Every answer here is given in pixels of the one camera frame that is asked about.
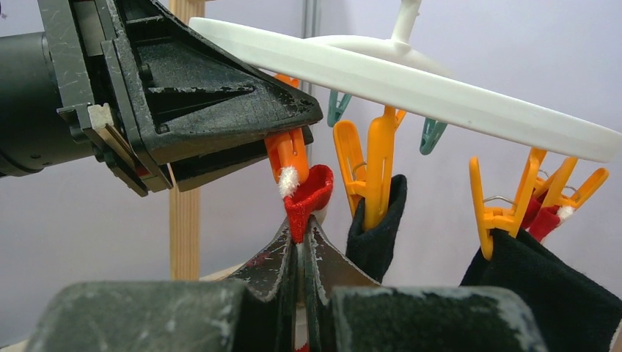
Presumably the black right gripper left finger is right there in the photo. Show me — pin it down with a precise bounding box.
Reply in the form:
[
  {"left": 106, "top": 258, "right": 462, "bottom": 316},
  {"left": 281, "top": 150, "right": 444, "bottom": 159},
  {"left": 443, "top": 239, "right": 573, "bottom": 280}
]
[{"left": 26, "top": 222, "right": 296, "bottom": 351}]

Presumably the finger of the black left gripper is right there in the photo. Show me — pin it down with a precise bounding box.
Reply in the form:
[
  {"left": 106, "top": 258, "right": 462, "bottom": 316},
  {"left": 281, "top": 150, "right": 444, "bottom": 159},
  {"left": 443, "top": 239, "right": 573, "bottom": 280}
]
[
  {"left": 106, "top": 1, "right": 323, "bottom": 165},
  {"left": 167, "top": 125, "right": 316, "bottom": 193}
]

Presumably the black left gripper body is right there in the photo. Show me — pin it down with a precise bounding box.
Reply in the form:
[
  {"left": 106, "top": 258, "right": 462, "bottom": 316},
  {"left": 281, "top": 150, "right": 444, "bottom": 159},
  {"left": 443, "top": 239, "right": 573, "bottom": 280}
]
[{"left": 38, "top": 1, "right": 172, "bottom": 197}]

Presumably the red snowflake santa face sock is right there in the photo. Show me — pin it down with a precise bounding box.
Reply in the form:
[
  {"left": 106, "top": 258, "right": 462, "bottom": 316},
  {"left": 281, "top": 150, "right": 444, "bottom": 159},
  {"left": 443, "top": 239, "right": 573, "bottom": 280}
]
[{"left": 277, "top": 164, "right": 336, "bottom": 352}]

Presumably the white round clip hanger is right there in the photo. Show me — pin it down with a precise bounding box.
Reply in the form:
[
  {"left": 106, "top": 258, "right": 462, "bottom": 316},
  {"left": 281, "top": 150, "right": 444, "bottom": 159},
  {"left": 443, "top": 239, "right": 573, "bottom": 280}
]
[{"left": 189, "top": 1, "right": 621, "bottom": 162}]

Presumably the black sock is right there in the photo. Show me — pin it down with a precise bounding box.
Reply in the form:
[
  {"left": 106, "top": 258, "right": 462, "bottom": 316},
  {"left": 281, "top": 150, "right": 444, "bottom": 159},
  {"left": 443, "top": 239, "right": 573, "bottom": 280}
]
[
  {"left": 461, "top": 229, "right": 621, "bottom": 351},
  {"left": 345, "top": 174, "right": 408, "bottom": 283}
]

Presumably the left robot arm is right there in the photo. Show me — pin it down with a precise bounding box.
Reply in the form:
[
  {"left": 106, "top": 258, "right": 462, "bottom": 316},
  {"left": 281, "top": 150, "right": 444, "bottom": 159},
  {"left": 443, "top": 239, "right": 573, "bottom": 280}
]
[{"left": 1, "top": 1, "right": 323, "bottom": 197}]

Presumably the wooden hanger rack frame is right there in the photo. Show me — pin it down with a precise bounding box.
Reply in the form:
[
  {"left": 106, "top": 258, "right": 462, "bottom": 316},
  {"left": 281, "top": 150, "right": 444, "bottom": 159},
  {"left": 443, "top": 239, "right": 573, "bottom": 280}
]
[{"left": 167, "top": 0, "right": 244, "bottom": 283}]

